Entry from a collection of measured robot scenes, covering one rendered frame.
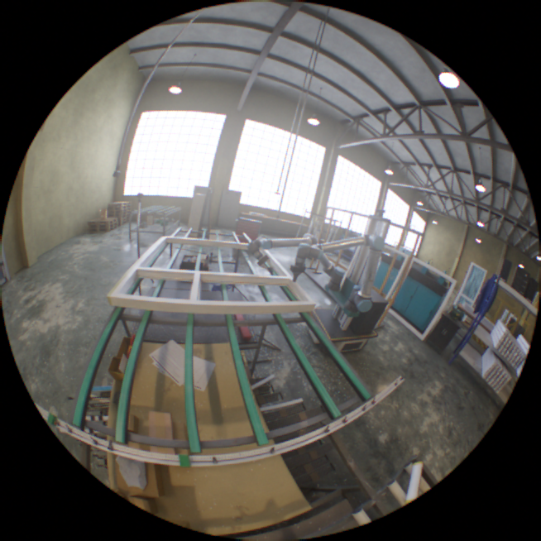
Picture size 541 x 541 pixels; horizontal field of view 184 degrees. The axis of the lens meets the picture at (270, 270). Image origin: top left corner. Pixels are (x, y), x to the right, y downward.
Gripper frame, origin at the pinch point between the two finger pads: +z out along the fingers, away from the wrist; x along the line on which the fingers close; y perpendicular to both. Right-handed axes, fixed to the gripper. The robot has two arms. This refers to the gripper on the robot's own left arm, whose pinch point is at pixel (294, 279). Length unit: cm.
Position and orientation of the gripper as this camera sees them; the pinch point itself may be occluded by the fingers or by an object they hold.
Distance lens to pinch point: 154.4
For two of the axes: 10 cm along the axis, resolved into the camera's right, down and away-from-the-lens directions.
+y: -3.1, -4.2, 8.5
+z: -2.1, 9.0, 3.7
